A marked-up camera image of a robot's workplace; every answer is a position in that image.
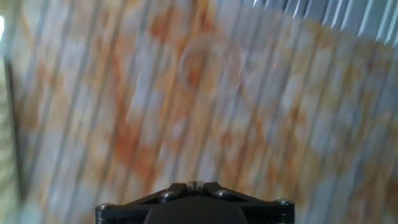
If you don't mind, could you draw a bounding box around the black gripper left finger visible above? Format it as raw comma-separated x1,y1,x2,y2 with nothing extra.
95,182,195,224

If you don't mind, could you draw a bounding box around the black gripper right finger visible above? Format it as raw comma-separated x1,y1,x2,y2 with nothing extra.
196,182,295,224

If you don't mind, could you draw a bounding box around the clear glass beaker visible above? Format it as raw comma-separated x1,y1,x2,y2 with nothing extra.
177,32,246,100

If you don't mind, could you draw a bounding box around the orange marble pattern mat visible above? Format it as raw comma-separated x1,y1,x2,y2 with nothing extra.
6,0,398,224

